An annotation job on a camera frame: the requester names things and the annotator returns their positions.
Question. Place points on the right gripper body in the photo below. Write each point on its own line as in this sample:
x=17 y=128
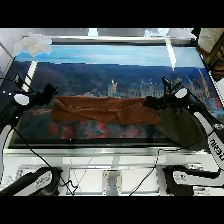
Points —
x=156 y=102

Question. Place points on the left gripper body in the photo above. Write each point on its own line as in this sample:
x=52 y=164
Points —
x=45 y=95

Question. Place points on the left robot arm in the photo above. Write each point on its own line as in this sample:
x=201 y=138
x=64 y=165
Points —
x=36 y=181

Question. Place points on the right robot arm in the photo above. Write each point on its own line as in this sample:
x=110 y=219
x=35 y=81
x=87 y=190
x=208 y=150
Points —
x=213 y=140

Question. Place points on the dark grey garment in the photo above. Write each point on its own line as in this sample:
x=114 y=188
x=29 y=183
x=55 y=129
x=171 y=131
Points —
x=183 y=128

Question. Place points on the white garment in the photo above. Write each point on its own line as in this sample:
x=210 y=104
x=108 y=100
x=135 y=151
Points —
x=33 y=43

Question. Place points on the cream garment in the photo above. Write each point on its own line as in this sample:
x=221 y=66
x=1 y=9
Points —
x=211 y=38

